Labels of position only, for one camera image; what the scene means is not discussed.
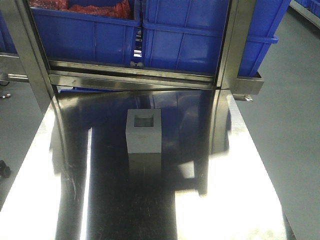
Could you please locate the gray square base block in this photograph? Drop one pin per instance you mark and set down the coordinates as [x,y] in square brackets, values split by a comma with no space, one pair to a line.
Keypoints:
[144,131]

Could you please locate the blue bin upper middle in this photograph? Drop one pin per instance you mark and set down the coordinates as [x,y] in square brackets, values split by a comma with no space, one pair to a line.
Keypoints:
[183,35]

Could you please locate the blue bin with red contents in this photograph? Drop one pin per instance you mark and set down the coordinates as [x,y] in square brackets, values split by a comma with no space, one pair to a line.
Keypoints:
[85,37]

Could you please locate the blue bin upper right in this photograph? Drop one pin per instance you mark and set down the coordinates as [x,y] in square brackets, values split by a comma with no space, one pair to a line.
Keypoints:
[265,21]

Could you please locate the red mesh bag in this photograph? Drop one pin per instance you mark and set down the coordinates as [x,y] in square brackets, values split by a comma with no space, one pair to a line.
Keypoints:
[107,8]

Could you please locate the stainless steel shelf frame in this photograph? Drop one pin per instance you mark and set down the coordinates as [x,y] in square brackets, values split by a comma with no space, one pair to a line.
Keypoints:
[31,65]

